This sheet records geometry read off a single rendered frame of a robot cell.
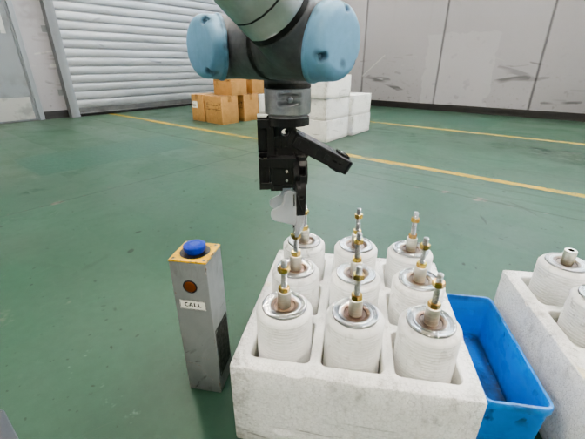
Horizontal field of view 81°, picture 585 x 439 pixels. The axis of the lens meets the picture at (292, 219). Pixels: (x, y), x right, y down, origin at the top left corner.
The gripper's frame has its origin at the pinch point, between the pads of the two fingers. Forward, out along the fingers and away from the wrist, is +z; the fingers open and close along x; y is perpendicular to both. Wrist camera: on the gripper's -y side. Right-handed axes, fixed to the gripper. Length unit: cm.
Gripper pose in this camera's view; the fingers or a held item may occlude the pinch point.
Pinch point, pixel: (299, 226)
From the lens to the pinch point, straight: 64.9
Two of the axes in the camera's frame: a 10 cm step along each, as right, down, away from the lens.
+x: 1.0, 4.1, -9.1
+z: 0.0, 9.1, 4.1
